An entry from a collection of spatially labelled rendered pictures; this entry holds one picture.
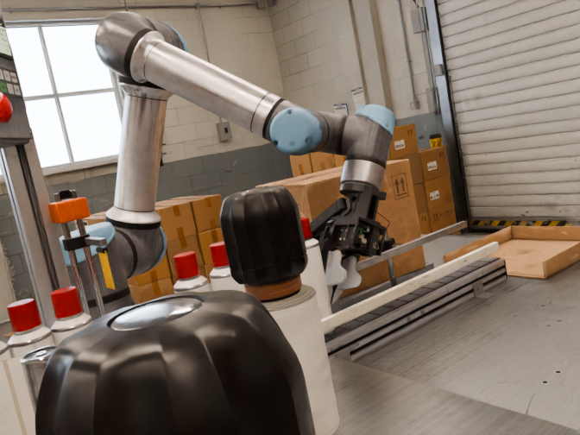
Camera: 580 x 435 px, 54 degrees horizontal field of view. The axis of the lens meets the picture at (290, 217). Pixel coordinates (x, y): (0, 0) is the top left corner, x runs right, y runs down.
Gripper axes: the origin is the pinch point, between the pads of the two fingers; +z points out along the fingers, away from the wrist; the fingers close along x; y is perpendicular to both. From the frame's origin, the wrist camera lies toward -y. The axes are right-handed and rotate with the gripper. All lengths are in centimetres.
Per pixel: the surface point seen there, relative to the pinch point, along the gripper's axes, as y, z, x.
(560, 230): 2, -32, 70
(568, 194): -158, -143, 367
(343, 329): 3.3, 5.2, 2.0
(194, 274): 2.6, 2.4, -28.3
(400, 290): 4.8, -4.2, 12.6
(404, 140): -239, -156, 252
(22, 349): 2, 17, -48
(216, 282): 1.7, 2.8, -24.0
